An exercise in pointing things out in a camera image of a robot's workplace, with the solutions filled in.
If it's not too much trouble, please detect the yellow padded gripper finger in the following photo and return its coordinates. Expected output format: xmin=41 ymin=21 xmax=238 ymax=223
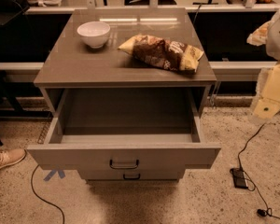
xmin=246 ymin=21 xmax=270 ymax=46

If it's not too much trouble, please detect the grey top drawer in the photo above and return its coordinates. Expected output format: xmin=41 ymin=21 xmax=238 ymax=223
xmin=28 ymin=88 xmax=220 ymax=171

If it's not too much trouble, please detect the grey drawer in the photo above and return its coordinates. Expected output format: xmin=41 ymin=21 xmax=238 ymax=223
xmin=78 ymin=170 xmax=185 ymax=181
xmin=28 ymin=88 xmax=220 ymax=171

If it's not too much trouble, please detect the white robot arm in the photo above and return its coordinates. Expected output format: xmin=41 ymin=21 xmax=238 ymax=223
xmin=246 ymin=8 xmax=280 ymax=119

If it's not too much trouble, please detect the grey drawer cabinet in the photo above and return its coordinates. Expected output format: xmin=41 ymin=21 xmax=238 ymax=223
xmin=34 ymin=7 xmax=217 ymax=182

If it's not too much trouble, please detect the grey bottom drawer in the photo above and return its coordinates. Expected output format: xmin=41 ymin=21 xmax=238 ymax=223
xmin=78 ymin=170 xmax=185 ymax=181

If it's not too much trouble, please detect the brown yellow chip bag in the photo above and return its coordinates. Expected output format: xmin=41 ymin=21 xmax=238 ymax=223
xmin=119 ymin=35 xmax=204 ymax=72

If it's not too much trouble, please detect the black power adapter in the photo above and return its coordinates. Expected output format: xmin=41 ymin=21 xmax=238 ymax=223
xmin=230 ymin=168 xmax=248 ymax=189

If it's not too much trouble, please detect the white ceramic bowl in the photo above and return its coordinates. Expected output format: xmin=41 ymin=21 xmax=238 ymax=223
xmin=77 ymin=21 xmax=111 ymax=49

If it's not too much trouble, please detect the blue tape cross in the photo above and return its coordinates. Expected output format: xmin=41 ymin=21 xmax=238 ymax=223
xmin=44 ymin=170 xmax=65 ymax=182

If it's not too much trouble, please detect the tan shoe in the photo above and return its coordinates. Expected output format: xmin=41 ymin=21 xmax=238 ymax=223
xmin=0 ymin=148 xmax=26 ymax=170

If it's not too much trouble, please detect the black floor cable right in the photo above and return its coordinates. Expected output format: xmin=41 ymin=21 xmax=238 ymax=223
xmin=237 ymin=103 xmax=280 ymax=223

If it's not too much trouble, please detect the black floor cable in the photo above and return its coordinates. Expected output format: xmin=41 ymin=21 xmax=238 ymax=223
xmin=237 ymin=103 xmax=280 ymax=223
xmin=30 ymin=164 xmax=66 ymax=224

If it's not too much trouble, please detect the shiny wire basket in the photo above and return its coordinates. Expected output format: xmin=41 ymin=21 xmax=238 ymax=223
xmin=37 ymin=119 xmax=52 ymax=145

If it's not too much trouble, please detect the black floor cable left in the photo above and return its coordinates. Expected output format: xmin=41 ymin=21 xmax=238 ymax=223
xmin=30 ymin=164 xmax=66 ymax=224

